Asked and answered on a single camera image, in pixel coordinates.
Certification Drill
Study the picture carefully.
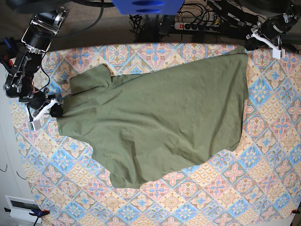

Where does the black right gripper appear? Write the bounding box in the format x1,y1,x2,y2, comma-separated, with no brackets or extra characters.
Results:
46,95,63,118

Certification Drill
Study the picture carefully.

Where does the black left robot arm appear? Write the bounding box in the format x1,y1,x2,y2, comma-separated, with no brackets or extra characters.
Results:
245,12,301,51

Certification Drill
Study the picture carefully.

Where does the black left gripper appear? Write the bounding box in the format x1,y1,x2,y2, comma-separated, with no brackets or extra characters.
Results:
245,34,266,51

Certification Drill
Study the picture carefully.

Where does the blue orange clamp lower left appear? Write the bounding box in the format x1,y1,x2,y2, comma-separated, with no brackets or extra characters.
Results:
4,207,50,224

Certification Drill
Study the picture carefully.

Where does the olive green t-shirt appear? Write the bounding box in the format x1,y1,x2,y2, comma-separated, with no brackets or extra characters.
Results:
57,48,248,188

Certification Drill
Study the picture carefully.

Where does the white power strip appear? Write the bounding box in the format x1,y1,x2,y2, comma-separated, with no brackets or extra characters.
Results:
174,22,218,32

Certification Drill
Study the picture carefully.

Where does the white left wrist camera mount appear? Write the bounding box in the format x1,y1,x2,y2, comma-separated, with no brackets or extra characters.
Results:
250,28,285,60

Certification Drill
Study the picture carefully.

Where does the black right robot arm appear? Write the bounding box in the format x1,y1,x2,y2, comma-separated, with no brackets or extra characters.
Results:
0,6,68,121

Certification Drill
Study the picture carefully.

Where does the orange clamp lower right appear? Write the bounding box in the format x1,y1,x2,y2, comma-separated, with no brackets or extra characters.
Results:
291,209,301,214

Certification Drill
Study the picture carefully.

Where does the colourful patterned tablecloth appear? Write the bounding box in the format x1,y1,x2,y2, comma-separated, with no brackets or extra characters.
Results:
9,49,301,226

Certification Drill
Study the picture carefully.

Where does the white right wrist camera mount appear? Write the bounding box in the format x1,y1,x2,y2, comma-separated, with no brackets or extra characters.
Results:
26,98,59,131

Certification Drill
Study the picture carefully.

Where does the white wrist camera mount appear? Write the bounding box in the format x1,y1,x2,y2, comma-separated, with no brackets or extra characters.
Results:
250,28,285,60
26,98,59,131

